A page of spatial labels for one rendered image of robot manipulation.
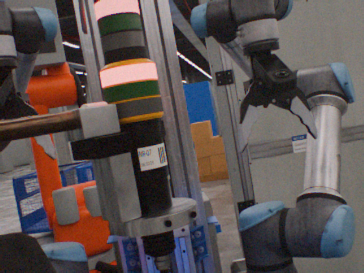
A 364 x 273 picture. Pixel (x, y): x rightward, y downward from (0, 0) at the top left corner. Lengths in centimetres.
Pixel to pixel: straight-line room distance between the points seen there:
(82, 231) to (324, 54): 277
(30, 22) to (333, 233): 79
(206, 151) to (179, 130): 837
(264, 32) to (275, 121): 137
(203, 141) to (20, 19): 868
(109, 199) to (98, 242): 400
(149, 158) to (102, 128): 4
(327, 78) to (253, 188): 106
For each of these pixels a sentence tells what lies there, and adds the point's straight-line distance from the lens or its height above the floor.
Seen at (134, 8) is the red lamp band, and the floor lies 161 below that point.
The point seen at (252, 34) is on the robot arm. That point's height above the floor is 165.
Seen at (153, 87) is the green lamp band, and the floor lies 155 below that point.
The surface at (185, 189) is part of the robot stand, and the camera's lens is 126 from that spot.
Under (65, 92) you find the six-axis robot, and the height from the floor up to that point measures 189.
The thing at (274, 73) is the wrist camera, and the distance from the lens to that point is 83.
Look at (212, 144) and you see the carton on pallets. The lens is 960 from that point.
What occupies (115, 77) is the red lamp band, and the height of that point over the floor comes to 156.
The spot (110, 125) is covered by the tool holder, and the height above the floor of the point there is 153.
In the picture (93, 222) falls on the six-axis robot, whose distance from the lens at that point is 430.
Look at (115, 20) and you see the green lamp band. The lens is 35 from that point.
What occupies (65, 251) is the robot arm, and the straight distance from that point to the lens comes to 112.
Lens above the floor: 153
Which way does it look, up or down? 3 degrees down
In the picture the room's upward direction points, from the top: 10 degrees counter-clockwise
